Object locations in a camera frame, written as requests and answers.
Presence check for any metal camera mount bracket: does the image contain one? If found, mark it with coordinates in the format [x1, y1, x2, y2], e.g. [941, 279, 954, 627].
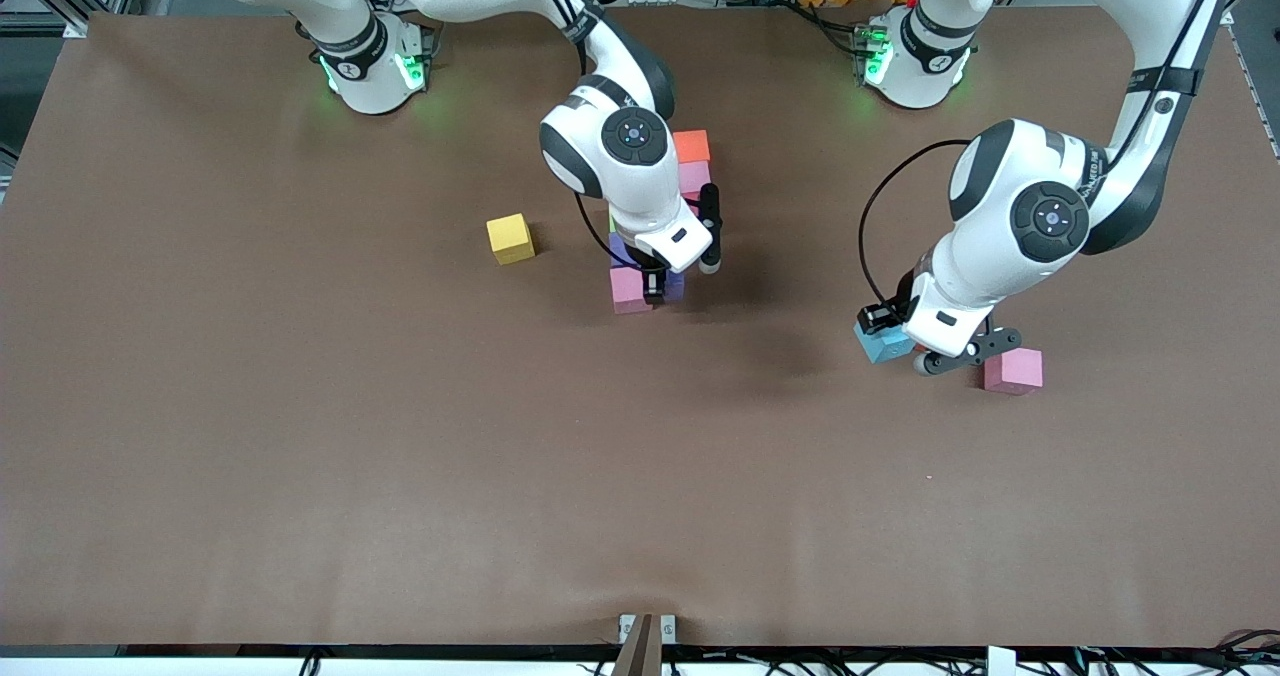
[612, 611, 679, 676]

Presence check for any white left camera mount bracket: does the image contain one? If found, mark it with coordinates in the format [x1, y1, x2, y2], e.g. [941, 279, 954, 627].
[903, 274, 1001, 359]

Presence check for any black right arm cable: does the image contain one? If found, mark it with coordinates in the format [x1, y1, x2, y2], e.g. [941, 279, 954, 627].
[515, 0, 626, 265]

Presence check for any blue foam cube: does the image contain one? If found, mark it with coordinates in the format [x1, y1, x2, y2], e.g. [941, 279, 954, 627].
[853, 318, 917, 366]

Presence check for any yellow foam cube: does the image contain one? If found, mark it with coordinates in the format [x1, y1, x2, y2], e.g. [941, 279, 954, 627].
[486, 213, 536, 267]

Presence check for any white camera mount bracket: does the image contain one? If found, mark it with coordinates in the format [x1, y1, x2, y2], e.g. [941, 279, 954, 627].
[903, 274, 1001, 359]
[633, 218, 715, 274]

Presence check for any white right camera mount bracket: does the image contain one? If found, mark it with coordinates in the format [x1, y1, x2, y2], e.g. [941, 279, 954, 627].
[633, 218, 715, 274]

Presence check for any paper table cover sheet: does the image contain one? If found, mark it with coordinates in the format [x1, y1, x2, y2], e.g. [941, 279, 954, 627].
[0, 4, 1280, 649]

